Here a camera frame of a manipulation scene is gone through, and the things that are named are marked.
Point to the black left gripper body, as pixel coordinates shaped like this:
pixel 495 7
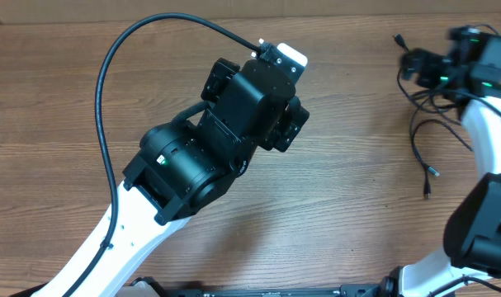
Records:
pixel 282 134

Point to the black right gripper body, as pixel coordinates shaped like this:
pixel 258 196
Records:
pixel 434 73

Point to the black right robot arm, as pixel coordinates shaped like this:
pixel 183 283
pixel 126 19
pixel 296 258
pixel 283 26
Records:
pixel 462 87

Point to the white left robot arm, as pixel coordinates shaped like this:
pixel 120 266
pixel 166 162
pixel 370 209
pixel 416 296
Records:
pixel 184 165

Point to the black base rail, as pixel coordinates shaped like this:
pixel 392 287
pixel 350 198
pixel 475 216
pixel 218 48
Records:
pixel 148 286

